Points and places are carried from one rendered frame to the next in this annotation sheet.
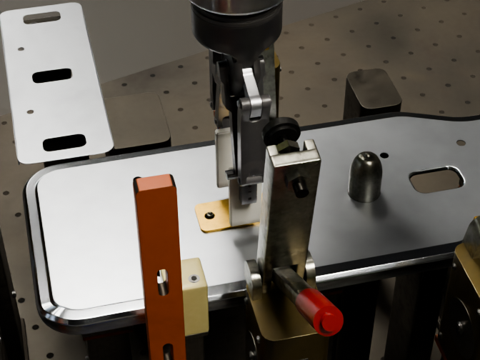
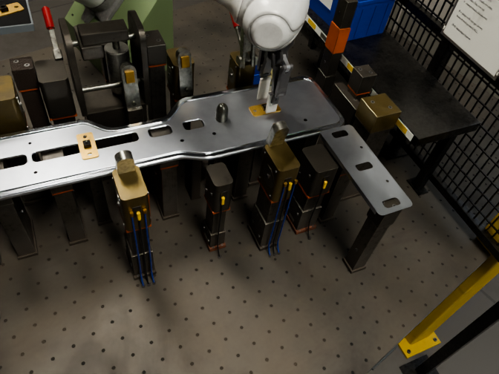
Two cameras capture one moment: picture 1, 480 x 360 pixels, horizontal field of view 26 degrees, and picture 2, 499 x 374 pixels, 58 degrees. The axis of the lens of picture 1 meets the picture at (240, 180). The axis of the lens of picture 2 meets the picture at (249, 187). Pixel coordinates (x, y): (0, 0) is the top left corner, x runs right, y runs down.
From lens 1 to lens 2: 166 cm
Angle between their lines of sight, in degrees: 86
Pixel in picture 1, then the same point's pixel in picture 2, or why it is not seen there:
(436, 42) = not seen: outside the picture
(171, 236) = not seen: hidden behind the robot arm
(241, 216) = (263, 93)
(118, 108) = (329, 162)
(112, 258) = (301, 93)
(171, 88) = (336, 360)
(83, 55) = (357, 178)
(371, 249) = (217, 98)
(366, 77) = (223, 179)
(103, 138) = (326, 136)
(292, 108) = (258, 349)
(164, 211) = not seen: hidden behind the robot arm
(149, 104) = (317, 165)
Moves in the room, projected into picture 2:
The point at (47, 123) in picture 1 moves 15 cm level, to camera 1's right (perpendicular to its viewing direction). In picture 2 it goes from (351, 142) to (296, 144)
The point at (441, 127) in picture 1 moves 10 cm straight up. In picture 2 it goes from (189, 147) to (190, 116)
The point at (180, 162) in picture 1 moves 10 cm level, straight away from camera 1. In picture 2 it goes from (292, 127) to (304, 154)
